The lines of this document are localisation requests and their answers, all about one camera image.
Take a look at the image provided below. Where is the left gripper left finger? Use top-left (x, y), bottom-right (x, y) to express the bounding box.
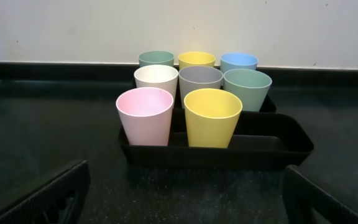
top-left (0, 159), bottom-right (91, 224)

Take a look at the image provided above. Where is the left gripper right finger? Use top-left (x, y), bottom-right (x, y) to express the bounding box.
top-left (282, 164), bottom-right (358, 224)

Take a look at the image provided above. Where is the pink cup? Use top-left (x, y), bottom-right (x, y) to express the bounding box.
top-left (116, 86), bottom-right (175, 147)

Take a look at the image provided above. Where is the yellow cup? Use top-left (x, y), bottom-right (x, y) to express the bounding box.
top-left (178, 51), bottom-right (216, 71)
top-left (183, 88), bottom-right (243, 149)

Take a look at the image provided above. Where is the black tray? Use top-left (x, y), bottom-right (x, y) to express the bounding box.
top-left (118, 79), bottom-right (315, 171)

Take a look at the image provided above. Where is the green cup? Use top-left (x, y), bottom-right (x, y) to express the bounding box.
top-left (138, 50), bottom-right (175, 68)
top-left (223, 68), bottom-right (273, 112)

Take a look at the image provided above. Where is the white cup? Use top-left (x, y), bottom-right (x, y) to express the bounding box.
top-left (134, 64), bottom-right (179, 100)

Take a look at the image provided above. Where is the blue cup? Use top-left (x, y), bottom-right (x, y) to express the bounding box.
top-left (219, 52), bottom-right (259, 74)

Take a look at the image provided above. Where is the grey cup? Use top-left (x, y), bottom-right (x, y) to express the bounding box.
top-left (178, 65), bottom-right (224, 108)

